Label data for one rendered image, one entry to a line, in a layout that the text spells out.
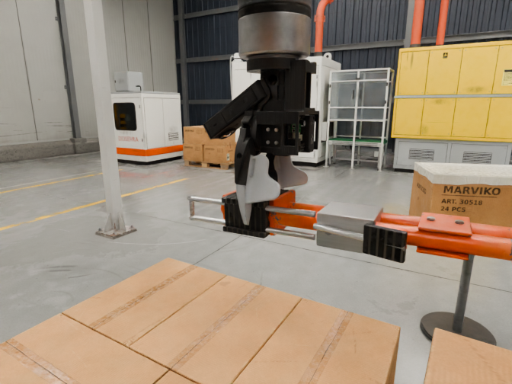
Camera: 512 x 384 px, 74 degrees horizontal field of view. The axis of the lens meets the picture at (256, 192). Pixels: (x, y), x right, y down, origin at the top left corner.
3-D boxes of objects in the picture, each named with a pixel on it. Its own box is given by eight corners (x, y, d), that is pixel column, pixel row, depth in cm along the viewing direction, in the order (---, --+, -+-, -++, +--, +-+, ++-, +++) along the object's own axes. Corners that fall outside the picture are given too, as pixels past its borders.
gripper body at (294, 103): (296, 161, 40) (299, 54, 37) (236, 157, 45) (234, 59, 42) (318, 154, 47) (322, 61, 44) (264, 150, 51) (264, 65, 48)
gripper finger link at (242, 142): (238, 183, 41) (252, 114, 42) (228, 181, 42) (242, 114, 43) (257, 190, 45) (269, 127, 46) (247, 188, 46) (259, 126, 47)
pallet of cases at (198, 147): (248, 163, 832) (248, 126, 810) (225, 170, 745) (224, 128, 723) (209, 159, 889) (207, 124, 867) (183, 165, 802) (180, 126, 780)
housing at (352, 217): (382, 238, 45) (384, 206, 44) (372, 257, 39) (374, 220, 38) (331, 230, 48) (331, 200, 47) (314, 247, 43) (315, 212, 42)
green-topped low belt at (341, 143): (385, 167, 779) (387, 139, 763) (381, 171, 735) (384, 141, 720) (331, 163, 838) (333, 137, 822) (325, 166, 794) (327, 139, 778)
